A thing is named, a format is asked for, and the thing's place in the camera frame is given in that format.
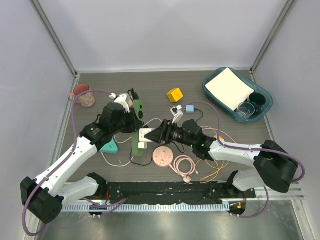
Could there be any clear glass cup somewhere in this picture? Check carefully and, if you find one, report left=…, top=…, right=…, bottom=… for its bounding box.
left=236, top=101, right=256, bottom=119

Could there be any white paper pad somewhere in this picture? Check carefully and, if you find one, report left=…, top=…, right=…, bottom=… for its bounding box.
left=204, top=67, right=255, bottom=111

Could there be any white cable duct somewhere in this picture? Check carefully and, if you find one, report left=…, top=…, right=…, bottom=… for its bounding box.
left=62, top=201, right=230, bottom=214

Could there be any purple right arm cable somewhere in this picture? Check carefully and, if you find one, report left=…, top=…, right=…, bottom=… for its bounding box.
left=179, top=101, right=306, bottom=218

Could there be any teal plastic tray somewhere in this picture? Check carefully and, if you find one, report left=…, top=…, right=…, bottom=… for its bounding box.
left=202, top=67, right=273, bottom=124

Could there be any dark green cup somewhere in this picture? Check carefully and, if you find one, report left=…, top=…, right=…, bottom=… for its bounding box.
left=247, top=92, right=267, bottom=113

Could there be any pink cable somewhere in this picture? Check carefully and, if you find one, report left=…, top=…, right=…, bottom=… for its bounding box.
left=172, top=125, right=237, bottom=184

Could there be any light blue charger plug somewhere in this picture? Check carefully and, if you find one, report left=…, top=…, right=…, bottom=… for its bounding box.
left=183, top=105, right=195, bottom=114

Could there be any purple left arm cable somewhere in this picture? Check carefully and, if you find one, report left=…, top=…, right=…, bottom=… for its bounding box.
left=21, top=89, right=113, bottom=237

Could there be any pink floral mug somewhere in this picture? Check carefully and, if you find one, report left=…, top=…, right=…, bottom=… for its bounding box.
left=68, top=83, right=96, bottom=108

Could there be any white usb cable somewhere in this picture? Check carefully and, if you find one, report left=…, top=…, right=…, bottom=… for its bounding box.
left=101, top=117, right=163, bottom=167

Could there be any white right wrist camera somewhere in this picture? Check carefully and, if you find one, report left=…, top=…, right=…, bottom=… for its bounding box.
left=170, top=105, right=184, bottom=124

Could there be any small white charger plug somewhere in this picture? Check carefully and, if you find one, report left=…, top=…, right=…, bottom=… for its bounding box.
left=138, top=142, right=148, bottom=150

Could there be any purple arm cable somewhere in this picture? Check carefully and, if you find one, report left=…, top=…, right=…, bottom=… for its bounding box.
left=179, top=101, right=306, bottom=218
left=21, top=89, right=113, bottom=237

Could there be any white cube adapter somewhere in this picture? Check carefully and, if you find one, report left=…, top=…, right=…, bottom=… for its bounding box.
left=138, top=128, right=155, bottom=143

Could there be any yellow cube socket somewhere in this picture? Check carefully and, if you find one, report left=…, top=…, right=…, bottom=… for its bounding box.
left=166, top=88, right=184, bottom=103

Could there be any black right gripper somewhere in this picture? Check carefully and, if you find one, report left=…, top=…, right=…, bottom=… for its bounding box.
left=146, top=118, right=196, bottom=147

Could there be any pink round socket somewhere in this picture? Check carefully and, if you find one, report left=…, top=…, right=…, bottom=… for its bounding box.
left=152, top=146, right=174, bottom=168

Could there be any green power strip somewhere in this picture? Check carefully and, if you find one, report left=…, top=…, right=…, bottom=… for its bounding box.
left=131, top=99, right=144, bottom=157

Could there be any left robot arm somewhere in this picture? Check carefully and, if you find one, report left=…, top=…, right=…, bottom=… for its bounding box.
left=20, top=100, right=144, bottom=224

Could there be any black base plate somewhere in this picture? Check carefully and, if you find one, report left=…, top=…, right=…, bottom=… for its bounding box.
left=77, top=181, right=256, bottom=205

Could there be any yellow charger plug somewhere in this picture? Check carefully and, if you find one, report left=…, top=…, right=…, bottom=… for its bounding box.
left=214, top=135, right=225, bottom=141

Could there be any teal triangular socket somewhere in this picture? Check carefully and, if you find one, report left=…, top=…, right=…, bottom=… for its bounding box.
left=99, top=139, right=119, bottom=155

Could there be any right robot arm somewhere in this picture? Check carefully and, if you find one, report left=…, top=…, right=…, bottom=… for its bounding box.
left=144, top=119, right=298, bottom=198

